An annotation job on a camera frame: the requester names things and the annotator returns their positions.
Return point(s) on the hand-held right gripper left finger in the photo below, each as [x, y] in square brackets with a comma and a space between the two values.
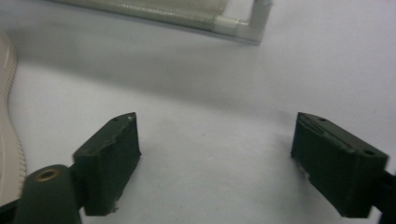
[106, 165]

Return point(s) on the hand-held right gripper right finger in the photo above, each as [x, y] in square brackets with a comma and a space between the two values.
[339, 168]

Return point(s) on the white mesh drying rack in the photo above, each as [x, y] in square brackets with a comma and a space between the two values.
[186, 14]

